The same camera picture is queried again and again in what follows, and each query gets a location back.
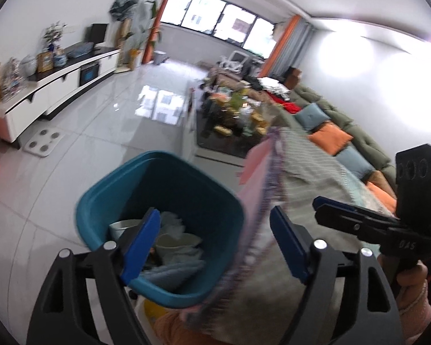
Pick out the pink sleeve right forearm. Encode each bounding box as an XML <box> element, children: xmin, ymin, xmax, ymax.
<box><xmin>399</xmin><ymin>283</ymin><xmax>431</xmax><ymax>344</ymax></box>

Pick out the teal trash bin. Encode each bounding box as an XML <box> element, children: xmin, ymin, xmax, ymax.
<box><xmin>75</xmin><ymin>151</ymin><xmax>244</xmax><ymax>308</ymax></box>

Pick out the small white trash can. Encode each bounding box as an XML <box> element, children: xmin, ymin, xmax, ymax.
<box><xmin>153</xmin><ymin>51</ymin><xmax>167</xmax><ymax>66</ymax></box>

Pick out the orange cushion near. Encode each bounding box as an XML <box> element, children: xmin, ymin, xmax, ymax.
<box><xmin>366</xmin><ymin>182</ymin><xmax>397</xmax><ymax>214</ymax></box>

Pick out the orange cushion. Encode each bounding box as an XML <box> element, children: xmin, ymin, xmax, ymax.
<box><xmin>307</xmin><ymin>122</ymin><xmax>353</xmax><ymax>156</ymax></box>
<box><xmin>366</xmin><ymin>182</ymin><xmax>397</xmax><ymax>214</ymax></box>

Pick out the patterned tablecloth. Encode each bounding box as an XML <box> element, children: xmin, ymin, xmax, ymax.
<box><xmin>182</xmin><ymin>127</ymin><xmax>388</xmax><ymax>344</ymax></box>

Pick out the blue cushion near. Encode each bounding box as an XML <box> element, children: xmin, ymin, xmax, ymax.
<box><xmin>335</xmin><ymin>145</ymin><xmax>375</xmax><ymax>181</ymax></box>

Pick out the blue cushion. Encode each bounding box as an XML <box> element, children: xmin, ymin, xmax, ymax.
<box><xmin>335</xmin><ymin>145</ymin><xmax>375</xmax><ymax>181</ymax></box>
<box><xmin>294</xmin><ymin>103</ymin><xmax>330</xmax><ymax>132</ymax></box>

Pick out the orange cushion far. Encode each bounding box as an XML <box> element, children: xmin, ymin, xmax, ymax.
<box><xmin>307</xmin><ymin>122</ymin><xmax>353</xmax><ymax>156</ymax></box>

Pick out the blue cushion far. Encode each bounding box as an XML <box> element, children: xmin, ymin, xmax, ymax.
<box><xmin>294</xmin><ymin>103</ymin><xmax>330</xmax><ymax>132</ymax></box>

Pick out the green brown sectional sofa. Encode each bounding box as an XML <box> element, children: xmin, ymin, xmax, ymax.
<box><xmin>264</xmin><ymin>84</ymin><xmax>396</xmax><ymax>198</ymax></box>

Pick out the red cloth on sofa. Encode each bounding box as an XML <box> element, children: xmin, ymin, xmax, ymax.
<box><xmin>265</xmin><ymin>91</ymin><xmax>302</xmax><ymax>114</ymax></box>

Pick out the black glass coffee table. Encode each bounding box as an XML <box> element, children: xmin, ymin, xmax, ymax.
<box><xmin>181</xmin><ymin>83</ymin><xmax>280</xmax><ymax>167</ymax></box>

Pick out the white bathroom scale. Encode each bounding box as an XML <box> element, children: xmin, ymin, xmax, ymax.
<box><xmin>23</xmin><ymin>127</ymin><xmax>66</xmax><ymax>158</ymax></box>

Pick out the white black TV cabinet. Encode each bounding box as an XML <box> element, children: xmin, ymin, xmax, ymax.
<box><xmin>0</xmin><ymin>47</ymin><xmax>120</xmax><ymax>149</ymax></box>

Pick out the white office chair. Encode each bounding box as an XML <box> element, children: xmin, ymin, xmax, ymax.
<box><xmin>219</xmin><ymin>51</ymin><xmax>250</xmax><ymax>73</ymax></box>

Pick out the orange grey curtain right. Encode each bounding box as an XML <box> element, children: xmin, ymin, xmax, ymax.
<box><xmin>259</xmin><ymin>15</ymin><xmax>314</xmax><ymax>77</ymax></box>

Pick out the orange curtain left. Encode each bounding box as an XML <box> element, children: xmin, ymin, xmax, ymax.
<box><xmin>141</xmin><ymin>0</ymin><xmax>184</xmax><ymax>66</ymax></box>

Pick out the white ceramic jar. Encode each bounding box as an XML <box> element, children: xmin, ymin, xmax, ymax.
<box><xmin>20</xmin><ymin>55</ymin><xmax>38</xmax><ymax>78</ymax></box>

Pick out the small black monitor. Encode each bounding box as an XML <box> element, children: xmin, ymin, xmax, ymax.
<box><xmin>86</xmin><ymin>23</ymin><xmax>108</xmax><ymax>46</ymax></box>

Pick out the flower vase on cabinet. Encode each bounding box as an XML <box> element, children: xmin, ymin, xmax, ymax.
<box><xmin>43</xmin><ymin>21</ymin><xmax>66</xmax><ymax>52</ymax></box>

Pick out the large window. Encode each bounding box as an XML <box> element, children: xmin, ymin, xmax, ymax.
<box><xmin>161</xmin><ymin>0</ymin><xmax>276</xmax><ymax>58</ymax></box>

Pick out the white floor air conditioner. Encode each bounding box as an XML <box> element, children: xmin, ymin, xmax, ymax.
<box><xmin>124</xmin><ymin>0</ymin><xmax>163</xmax><ymax>64</ymax></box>

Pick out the wooden picture frame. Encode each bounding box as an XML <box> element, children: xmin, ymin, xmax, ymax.
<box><xmin>36</xmin><ymin>51</ymin><xmax>53</xmax><ymax>73</ymax></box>

